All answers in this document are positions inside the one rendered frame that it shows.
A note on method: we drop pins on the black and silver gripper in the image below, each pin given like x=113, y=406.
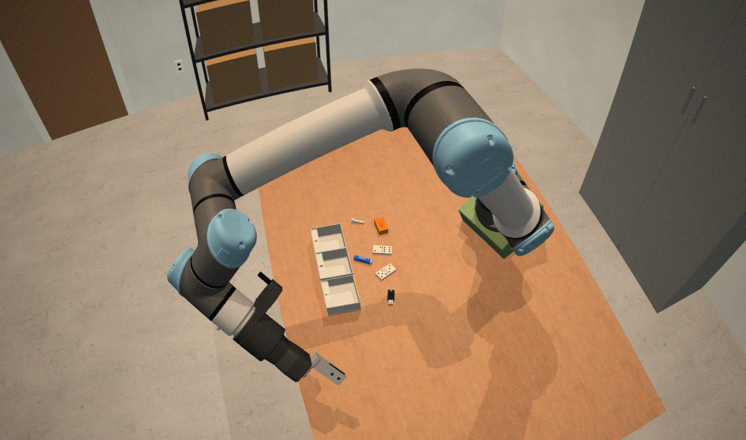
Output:
x=264, y=338

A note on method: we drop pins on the beige domino tile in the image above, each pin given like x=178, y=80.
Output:
x=385, y=272
x=382, y=249

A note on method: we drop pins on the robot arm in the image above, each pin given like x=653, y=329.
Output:
x=469, y=153

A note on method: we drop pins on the beige three-compartment bin rack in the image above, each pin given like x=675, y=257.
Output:
x=339, y=289

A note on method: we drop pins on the blue aa battery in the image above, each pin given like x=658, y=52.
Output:
x=363, y=259

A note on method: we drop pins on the orange battery block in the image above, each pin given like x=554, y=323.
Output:
x=381, y=226

